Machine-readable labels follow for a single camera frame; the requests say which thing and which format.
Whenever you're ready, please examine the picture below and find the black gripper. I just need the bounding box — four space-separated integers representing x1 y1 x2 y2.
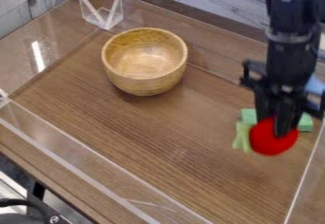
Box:
239 28 325 138

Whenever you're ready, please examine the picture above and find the green rectangular block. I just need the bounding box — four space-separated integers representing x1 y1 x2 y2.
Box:
239 108 313 132

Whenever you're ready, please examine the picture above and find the wooden bowl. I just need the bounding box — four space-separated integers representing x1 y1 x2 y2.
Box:
101 28 187 96

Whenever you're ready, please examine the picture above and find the black table leg bracket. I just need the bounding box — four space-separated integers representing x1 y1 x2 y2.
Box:
26 181 71 224

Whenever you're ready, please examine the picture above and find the black cable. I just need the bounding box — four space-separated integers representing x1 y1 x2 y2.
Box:
0 197 55 224

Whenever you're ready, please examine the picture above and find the red plush fruit green stem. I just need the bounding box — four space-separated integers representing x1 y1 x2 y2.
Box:
232 118 299 157

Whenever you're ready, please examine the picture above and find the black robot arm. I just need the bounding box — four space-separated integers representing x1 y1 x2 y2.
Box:
239 0 325 137

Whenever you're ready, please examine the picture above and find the clear acrylic corner bracket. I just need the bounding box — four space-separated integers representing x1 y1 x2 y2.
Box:
79 0 123 30

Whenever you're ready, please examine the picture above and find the clear acrylic tray wall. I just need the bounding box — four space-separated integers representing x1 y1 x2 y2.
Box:
0 90 212 224

